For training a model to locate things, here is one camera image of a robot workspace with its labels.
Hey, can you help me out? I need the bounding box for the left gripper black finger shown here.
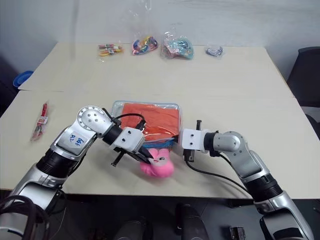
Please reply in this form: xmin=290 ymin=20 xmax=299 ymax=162
xmin=110 ymin=151 xmax=125 ymax=167
xmin=128 ymin=147 xmax=154 ymax=165

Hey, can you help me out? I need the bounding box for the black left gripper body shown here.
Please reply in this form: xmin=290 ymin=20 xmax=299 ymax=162
xmin=113 ymin=146 xmax=141 ymax=158

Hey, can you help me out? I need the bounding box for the pink plush toy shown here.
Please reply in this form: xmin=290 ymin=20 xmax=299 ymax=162
xmin=139 ymin=147 xmax=175 ymax=179

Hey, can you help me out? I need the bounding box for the orange cloth in clear bag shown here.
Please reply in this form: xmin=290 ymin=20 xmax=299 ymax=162
xmin=111 ymin=100 xmax=183 ymax=151

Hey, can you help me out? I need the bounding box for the dark rounded shape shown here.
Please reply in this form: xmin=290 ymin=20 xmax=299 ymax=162
xmin=174 ymin=202 xmax=209 ymax=240
xmin=116 ymin=216 xmax=154 ymax=240

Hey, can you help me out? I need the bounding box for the small bag with blue item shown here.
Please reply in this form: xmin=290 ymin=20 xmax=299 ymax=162
xmin=203 ymin=45 xmax=225 ymax=60

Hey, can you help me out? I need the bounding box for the bag of teal pink items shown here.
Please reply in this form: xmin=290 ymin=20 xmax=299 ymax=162
xmin=160 ymin=31 xmax=196 ymax=62

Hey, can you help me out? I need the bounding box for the red pens pack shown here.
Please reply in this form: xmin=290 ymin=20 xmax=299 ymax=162
xmin=29 ymin=101 xmax=51 ymax=142

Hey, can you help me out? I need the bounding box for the small black box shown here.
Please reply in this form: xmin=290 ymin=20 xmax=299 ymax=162
xmin=229 ymin=226 xmax=245 ymax=240

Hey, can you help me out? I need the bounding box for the bag of multicoloured items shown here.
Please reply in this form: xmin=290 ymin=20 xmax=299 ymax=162
xmin=130 ymin=34 xmax=159 ymax=57

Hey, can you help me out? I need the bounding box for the bag of orange red items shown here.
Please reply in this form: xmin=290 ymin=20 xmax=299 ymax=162
xmin=97 ymin=42 xmax=124 ymax=58

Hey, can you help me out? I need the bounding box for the black office chair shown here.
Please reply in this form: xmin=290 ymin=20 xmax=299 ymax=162
xmin=286 ymin=46 xmax=320 ymax=141

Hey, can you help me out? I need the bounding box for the large empty clear plastic bag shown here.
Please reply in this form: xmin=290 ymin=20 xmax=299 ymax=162
xmin=128 ymin=0 xmax=187 ymax=34

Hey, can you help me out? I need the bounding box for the blue round bowl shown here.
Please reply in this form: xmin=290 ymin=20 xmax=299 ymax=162
xmin=12 ymin=70 xmax=35 ymax=89

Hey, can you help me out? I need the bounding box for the dark furniture piece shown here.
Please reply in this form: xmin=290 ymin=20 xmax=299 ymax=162
xmin=0 ymin=56 xmax=19 ymax=118

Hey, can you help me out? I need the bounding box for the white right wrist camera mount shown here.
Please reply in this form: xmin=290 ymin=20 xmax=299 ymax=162
xmin=180 ymin=128 xmax=208 ymax=154

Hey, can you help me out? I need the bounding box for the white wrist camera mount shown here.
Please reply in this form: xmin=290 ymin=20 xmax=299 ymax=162
xmin=111 ymin=127 xmax=145 ymax=153
xmin=180 ymin=128 xmax=208 ymax=154

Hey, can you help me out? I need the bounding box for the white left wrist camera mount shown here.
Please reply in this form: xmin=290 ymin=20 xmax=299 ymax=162
xmin=111 ymin=127 xmax=145 ymax=153

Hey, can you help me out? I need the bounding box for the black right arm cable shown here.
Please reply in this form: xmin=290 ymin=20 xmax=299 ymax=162
xmin=184 ymin=153 xmax=254 ymax=199

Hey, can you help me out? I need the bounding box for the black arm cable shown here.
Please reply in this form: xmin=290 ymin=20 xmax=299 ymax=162
xmin=101 ymin=107 xmax=147 ymax=131
xmin=184 ymin=153 xmax=254 ymax=199

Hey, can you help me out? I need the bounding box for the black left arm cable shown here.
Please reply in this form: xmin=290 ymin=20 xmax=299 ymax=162
xmin=101 ymin=107 xmax=147 ymax=131

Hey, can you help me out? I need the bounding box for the black table frame bar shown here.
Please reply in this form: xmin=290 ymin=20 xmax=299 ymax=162
xmin=62 ymin=192 xmax=254 ymax=209

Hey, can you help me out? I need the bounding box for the dark red cable bundle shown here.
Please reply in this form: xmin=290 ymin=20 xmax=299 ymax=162
xmin=0 ymin=195 xmax=51 ymax=240

